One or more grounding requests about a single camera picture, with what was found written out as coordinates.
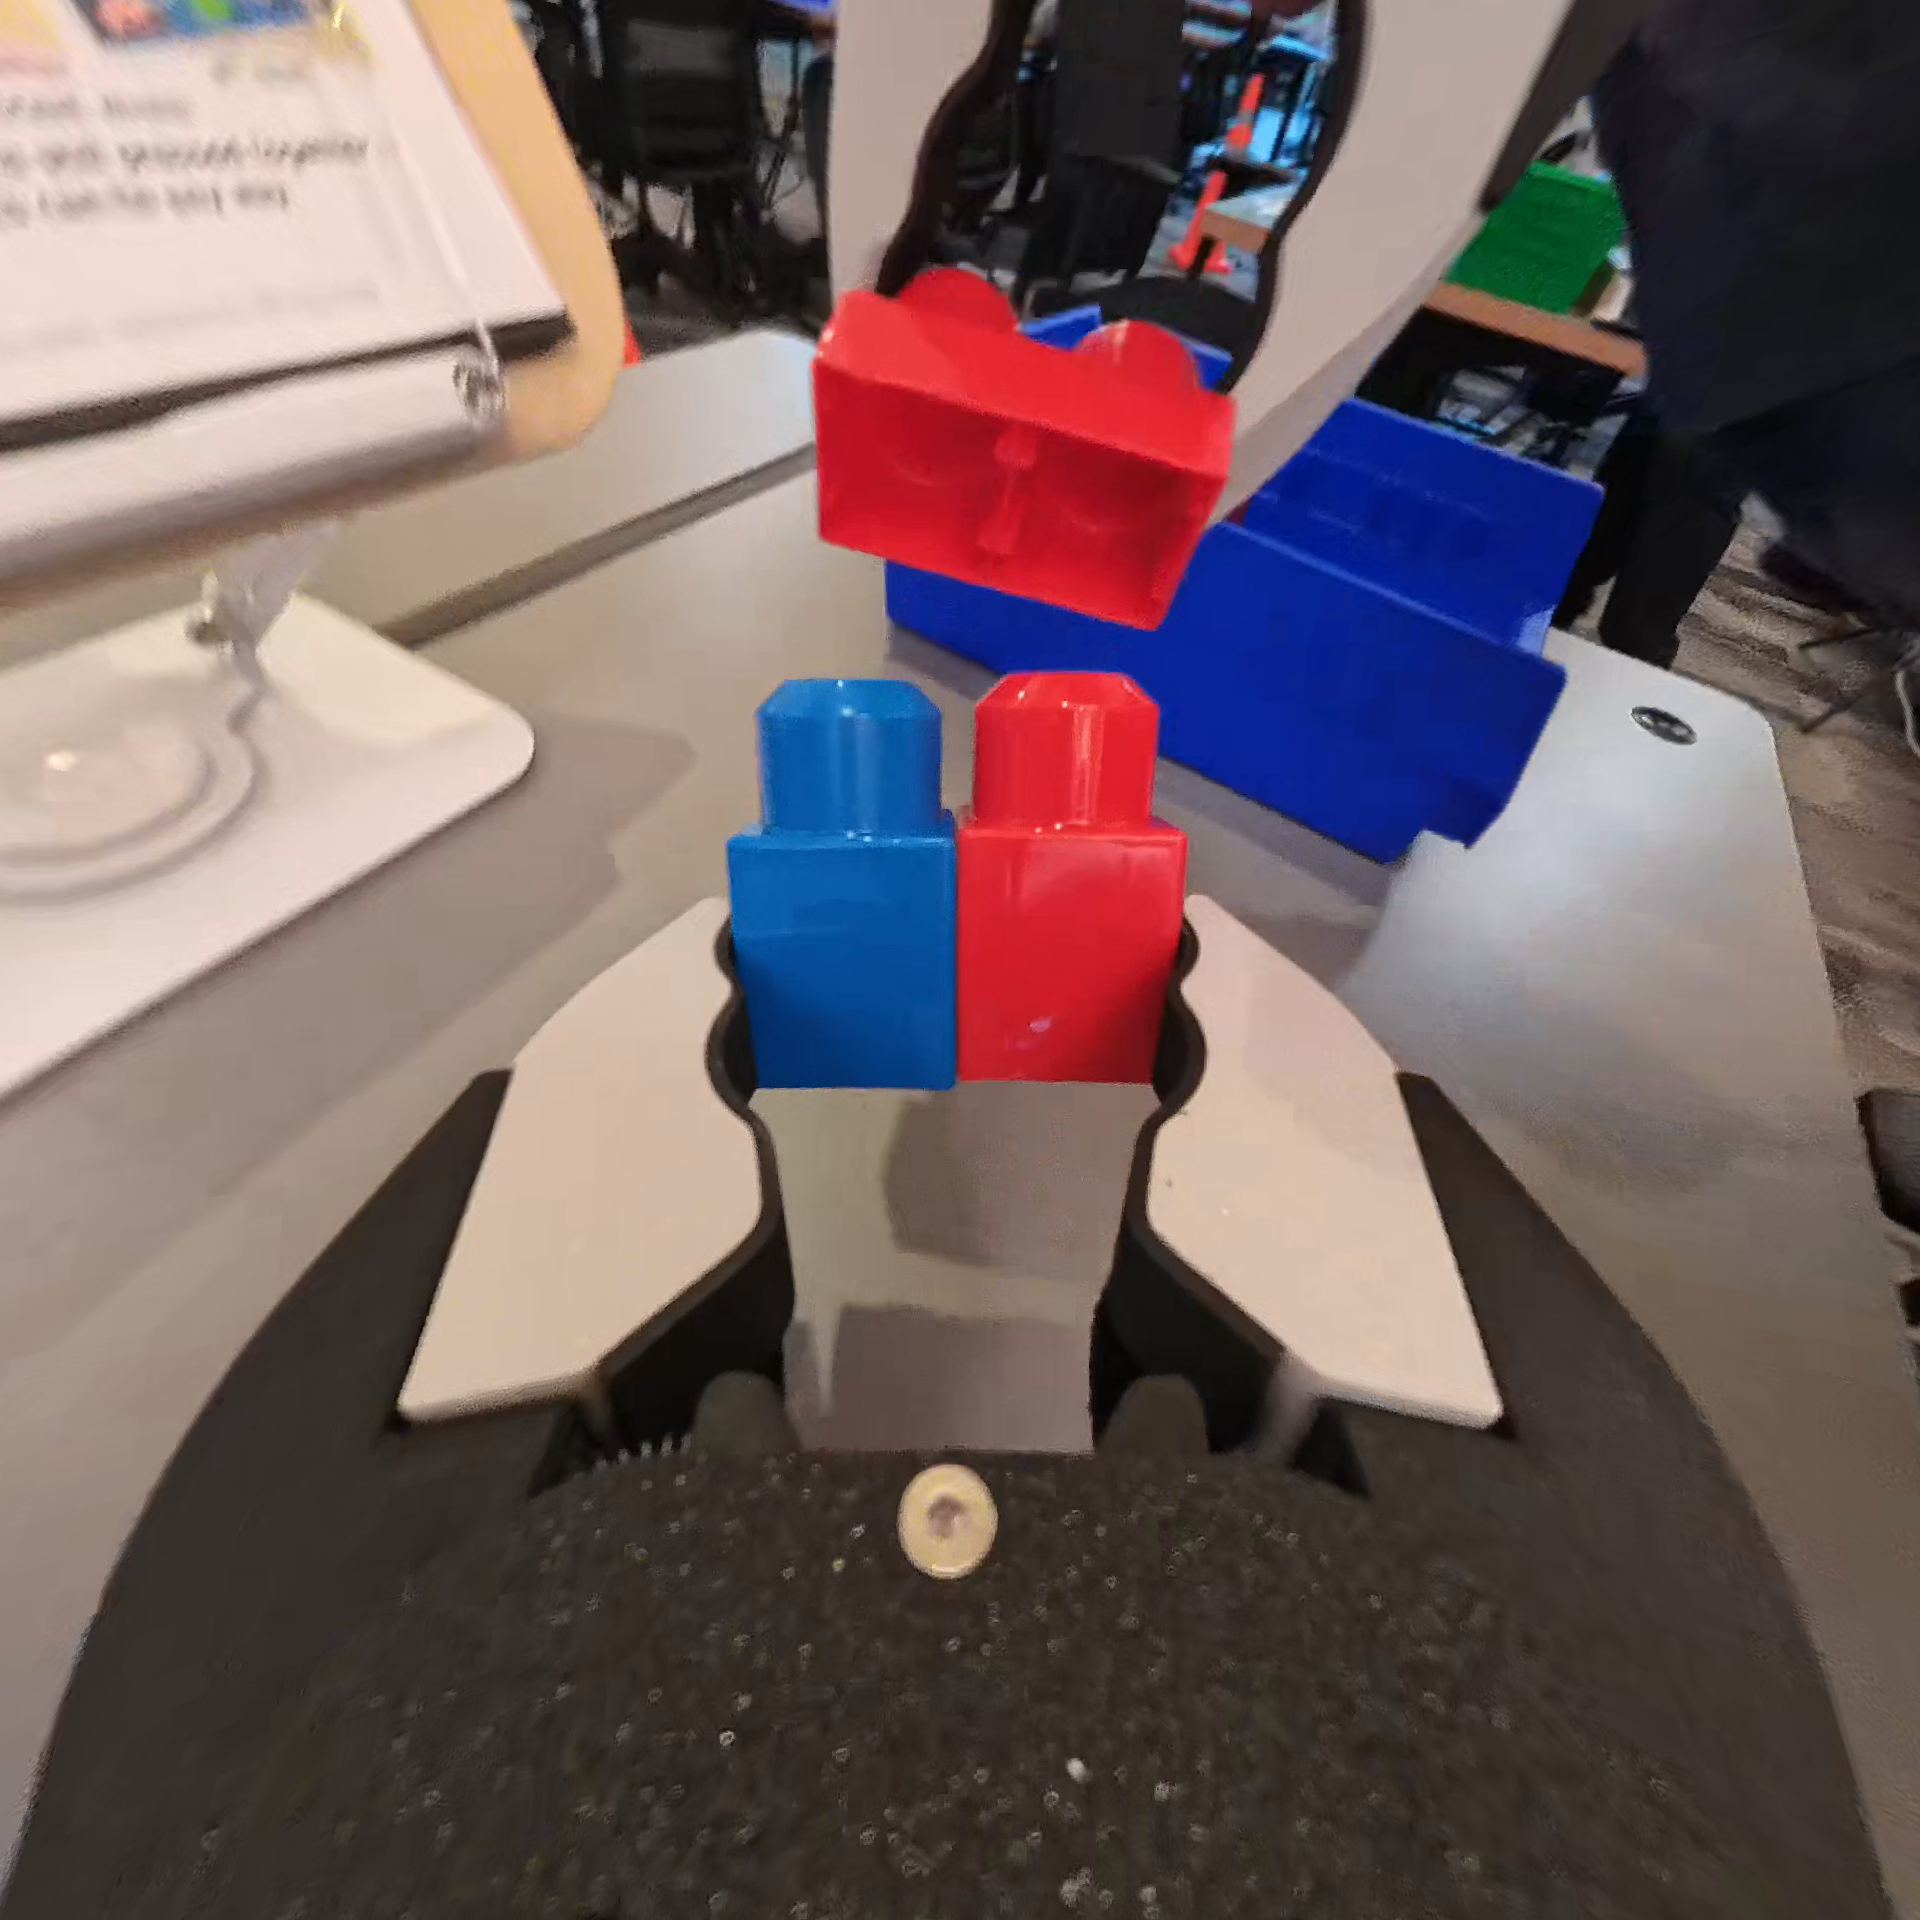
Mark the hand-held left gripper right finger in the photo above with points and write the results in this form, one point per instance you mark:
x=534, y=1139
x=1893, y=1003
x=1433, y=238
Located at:
x=1306, y=1201

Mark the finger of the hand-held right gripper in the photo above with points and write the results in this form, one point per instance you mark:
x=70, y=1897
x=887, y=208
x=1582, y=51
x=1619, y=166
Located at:
x=869, y=149
x=1412, y=181

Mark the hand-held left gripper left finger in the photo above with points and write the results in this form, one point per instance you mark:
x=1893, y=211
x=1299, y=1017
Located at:
x=601, y=1201

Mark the red two-stud toy block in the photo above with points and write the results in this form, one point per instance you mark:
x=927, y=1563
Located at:
x=974, y=452

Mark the blue single-stud toy block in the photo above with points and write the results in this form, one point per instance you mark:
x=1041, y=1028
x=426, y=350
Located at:
x=841, y=960

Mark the red single-stud toy block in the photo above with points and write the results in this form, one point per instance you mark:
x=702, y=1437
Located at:
x=1066, y=960

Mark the grey desk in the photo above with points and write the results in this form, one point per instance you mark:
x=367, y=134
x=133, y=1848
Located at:
x=1575, y=1049

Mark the black desk grommet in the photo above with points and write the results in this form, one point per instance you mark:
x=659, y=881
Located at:
x=1662, y=726

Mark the green plastic crate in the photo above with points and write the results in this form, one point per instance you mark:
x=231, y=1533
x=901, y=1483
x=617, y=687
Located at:
x=1546, y=240

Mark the orange cone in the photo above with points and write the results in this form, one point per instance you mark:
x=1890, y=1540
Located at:
x=1244, y=120
x=1202, y=224

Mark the black office chair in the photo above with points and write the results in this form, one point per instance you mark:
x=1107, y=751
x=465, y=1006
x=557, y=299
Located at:
x=1109, y=136
x=675, y=120

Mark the wooden table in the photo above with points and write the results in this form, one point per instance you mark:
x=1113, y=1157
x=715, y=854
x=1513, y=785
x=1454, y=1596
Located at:
x=1546, y=332

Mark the printed instruction sheet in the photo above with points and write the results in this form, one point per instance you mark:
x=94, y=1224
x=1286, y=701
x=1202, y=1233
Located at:
x=226, y=195

